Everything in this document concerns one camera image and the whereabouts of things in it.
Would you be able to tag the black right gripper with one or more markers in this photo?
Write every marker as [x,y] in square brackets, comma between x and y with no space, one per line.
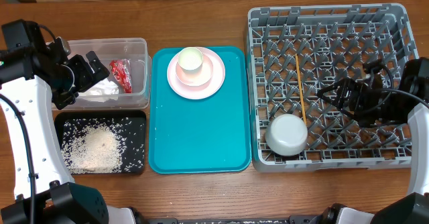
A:
[342,85]

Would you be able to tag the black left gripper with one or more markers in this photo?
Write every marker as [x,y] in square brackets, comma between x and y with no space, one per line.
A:
[87,77]

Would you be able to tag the white napkin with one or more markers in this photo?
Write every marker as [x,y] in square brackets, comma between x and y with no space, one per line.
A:
[103,91]

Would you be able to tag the red snack wrapper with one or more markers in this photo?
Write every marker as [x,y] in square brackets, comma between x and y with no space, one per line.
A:
[121,71]

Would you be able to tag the wooden chopstick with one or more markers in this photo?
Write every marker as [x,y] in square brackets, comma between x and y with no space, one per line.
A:
[301,92]

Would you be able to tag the grey bowl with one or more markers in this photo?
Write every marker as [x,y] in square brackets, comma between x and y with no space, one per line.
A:
[286,135]

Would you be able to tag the white rice heap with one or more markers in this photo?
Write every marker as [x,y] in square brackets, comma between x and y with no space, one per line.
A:
[97,148]

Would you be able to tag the pale green cup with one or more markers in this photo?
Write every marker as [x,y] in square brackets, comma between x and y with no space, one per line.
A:
[190,59]

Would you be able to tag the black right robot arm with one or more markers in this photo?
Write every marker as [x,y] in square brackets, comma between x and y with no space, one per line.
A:
[413,101]

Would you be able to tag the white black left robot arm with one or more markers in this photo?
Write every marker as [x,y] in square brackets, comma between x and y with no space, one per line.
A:
[37,76]

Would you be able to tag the clear plastic waste bin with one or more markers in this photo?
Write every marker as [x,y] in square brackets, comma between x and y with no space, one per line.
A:
[133,49]

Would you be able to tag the grey plastic dish rack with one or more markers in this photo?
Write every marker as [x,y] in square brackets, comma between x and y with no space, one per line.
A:
[332,43]

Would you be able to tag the black flat tray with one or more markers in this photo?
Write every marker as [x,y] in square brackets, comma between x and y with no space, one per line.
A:
[134,163]

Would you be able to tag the pink round plate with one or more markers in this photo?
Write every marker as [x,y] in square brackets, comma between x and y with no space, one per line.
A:
[203,91]

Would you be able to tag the teal plastic serving tray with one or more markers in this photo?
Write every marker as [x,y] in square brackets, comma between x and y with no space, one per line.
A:
[199,136]

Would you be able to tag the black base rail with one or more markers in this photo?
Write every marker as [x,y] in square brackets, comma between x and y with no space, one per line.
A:
[293,219]

